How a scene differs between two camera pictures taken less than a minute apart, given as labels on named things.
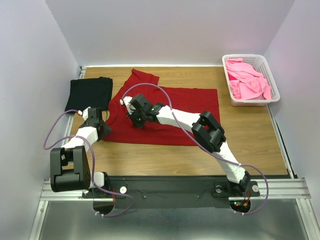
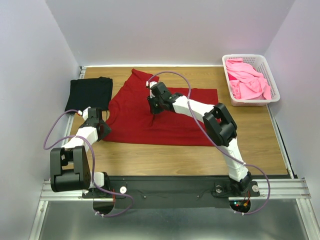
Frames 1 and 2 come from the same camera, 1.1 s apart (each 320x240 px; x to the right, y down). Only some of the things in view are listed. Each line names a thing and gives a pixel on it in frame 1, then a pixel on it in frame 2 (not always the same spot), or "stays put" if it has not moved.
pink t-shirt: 246,82 stays put
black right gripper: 139,123 to 154,109
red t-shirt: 158,132 stays put
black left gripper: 106,129 stays put
